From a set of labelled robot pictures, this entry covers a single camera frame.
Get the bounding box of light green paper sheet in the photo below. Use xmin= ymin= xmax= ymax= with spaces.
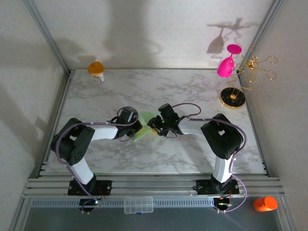
xmin=133 ymin=111 xmax=157 ymax=143

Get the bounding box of white cup with orange lid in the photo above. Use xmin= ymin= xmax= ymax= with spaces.
xmin=87 ymin=61 xmax=105 ymax=83

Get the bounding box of clear plastic compartment box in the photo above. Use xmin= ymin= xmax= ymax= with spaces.
xmin=124 ymin=196 xmax=154 ymax=215

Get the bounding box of pink wine glass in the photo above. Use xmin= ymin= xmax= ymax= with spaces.
xmin=217 ymin=44 xmax=243 ymax=78

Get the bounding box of black controller board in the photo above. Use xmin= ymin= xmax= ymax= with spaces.
xmin=78 ymin=198 xmax=103 ymax=214
xmin=213 ymin=196 xmax=233 ymax=212

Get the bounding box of orange plastic cup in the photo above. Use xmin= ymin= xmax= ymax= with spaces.
xmin=252 ymin=196 xmax=278 ymax=212

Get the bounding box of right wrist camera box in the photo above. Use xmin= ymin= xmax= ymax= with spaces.
xmin=158 ymin=103 xmax=180 ymax=122

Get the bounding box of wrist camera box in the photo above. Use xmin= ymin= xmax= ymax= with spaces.
xmin=158 ymin=103 xmax=180 ymax=122
xmin=117 ymin=108 xmax=136 ymax=124

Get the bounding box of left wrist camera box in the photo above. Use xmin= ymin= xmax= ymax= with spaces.
xmin=117 ymin=108 xmax=136 ymax=124

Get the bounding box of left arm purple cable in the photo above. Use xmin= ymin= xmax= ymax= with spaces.
xmin=55 ymin=106 xmax=140 ymax=214

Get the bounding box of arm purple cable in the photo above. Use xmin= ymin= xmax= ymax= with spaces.
xmin=55 ymin=106 xmax=140 ymax=214
xmin=172 ymin=103 xmax=248 ymax=214

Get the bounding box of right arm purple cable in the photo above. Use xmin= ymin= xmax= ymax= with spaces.
xmin=172 ymin=103 xmax=248 ymax=214

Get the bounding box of aluminium frame rail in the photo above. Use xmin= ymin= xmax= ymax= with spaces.
xmin=21 ymin=176 xmax=286 ymax=199

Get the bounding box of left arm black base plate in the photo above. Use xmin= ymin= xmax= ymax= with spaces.
xmin=67 ymin=180 xmax=113 ymax=196

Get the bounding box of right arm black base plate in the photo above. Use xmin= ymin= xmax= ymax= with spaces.
xmin=196 ymin=179 xmax=240 ymax=195

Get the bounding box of gold wire glass rack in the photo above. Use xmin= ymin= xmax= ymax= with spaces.
xmin=219 ymin=45 xmax=279 ymax=110

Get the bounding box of slotted grey cable duct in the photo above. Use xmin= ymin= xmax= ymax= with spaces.
xmin=30 ymin=198 xmax=217 ymax=208

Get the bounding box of aluminium frame post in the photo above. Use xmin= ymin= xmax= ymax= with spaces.
xmin=23 ymin=0 xmax=76 ymax=78
xmin=237 ymin=0 xmax=285 ymax=76

